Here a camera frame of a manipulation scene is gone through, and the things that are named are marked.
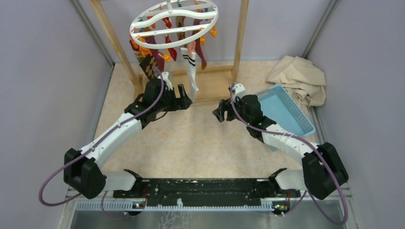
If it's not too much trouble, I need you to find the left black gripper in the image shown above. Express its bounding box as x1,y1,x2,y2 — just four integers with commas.
155,83,192,113

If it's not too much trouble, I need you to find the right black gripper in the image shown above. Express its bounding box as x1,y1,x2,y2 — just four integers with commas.
213,93,251,125

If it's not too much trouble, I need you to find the light blue plastic basket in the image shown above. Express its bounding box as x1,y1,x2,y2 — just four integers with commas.
256,84,315,137

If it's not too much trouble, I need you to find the wooden hanger stand frame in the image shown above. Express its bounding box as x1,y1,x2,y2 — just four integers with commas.
90,0,249,103

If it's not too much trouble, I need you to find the brown yellow argyle sock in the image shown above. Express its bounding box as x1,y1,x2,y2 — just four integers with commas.
139,55,157,80

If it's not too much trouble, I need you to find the white sock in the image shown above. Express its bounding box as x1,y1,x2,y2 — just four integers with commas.
181,48,199,102

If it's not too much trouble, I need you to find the white round clip hanger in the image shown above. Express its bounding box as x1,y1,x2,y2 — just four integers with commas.
129,0,219,50

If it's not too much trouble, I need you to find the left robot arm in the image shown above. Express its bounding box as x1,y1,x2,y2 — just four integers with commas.
64,77,192,199

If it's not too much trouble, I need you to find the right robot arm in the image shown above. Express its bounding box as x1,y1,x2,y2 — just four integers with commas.
212,94,349,200

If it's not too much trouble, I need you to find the purple pink striped sock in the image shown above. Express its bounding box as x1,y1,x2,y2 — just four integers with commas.
143,27,165,72

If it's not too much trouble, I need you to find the beige crumpled cloth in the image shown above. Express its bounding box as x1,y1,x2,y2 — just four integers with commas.
266,55,327,107

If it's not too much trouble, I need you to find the purple yellow hanging sock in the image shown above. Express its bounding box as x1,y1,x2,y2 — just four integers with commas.
192,19,207,70

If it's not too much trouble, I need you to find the red santa sock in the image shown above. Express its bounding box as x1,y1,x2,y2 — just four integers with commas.
162,17,177,62

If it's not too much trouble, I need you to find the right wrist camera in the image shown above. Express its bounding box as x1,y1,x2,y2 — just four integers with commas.
230,82,245,101

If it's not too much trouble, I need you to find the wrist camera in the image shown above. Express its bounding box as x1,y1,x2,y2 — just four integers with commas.
161,71,173,91
230,82,245,101

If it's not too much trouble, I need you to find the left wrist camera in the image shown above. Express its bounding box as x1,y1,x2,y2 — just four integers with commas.
161,71,173,91

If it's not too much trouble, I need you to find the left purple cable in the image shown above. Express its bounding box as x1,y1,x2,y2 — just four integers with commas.
38,66,166,220

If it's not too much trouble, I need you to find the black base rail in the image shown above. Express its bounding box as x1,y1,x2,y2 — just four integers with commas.
113,178,301,207

